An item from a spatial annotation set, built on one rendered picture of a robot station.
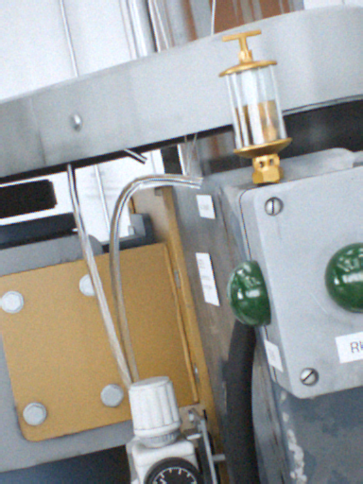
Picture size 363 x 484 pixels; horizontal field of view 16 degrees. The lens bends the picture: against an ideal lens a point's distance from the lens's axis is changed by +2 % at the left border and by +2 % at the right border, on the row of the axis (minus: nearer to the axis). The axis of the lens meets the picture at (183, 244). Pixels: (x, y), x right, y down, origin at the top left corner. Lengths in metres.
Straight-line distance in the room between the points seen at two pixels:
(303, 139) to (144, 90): 0.12
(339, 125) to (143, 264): 0.29
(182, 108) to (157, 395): 0.18
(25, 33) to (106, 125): 4.99
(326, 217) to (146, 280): 0.43
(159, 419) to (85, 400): 0.17
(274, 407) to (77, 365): 0.38
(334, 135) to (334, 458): 0.19
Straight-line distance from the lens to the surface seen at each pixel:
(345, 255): 0.53
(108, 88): 0.80
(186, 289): 0.83
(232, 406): 0.60
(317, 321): 0.54
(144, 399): 0.80
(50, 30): 5.80
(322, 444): 0.60
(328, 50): 0.71
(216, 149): 1.08
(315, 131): 0.71
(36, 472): 1.01
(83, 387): 0.96
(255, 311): 0.55
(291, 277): 0.54
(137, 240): 1.06
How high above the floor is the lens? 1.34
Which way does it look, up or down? 3 degrees down
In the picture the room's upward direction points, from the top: 12 degrees counter-clockwise
